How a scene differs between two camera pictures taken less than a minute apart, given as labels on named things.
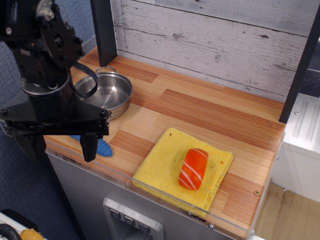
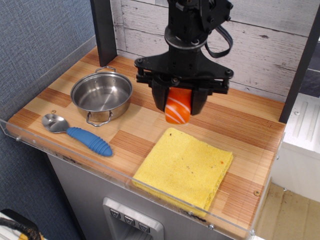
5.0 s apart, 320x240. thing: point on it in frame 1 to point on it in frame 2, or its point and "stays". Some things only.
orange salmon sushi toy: (193, 169) to (178, 105)
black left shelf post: (103, 19) stays
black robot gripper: (51, 110) to (184, 67)
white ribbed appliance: (297, 168) stays
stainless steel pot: (114, 93) stays
